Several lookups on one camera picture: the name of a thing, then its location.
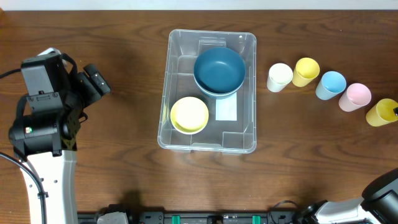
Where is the clear plastic storage bin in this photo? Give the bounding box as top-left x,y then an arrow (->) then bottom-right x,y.
157,29 -> 257,154

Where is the yellow bowl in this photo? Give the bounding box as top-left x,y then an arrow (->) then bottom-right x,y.
170,96 -> 209,134

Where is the cream cup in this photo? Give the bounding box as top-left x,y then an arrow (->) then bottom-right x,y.
267,63 -> 293,93

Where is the yellow cup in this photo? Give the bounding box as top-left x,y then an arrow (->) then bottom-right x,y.
292,57 -> 320,87
366,98 -> 397,127

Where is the light blue cup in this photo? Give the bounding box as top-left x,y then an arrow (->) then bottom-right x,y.
315,71 -> 346,100

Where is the pink cup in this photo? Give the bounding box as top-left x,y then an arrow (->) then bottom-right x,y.
338,83 -> 372,112

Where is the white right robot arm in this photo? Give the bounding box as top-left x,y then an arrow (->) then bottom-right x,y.
301,169 -> 397,224

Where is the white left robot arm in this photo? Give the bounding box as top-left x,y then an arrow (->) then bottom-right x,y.
9,48 -> 111,223

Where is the white label in bin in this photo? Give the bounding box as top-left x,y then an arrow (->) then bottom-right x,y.
215,93 -> 237,121

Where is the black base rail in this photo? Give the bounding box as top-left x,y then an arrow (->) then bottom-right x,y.
77,210 -> 312,224

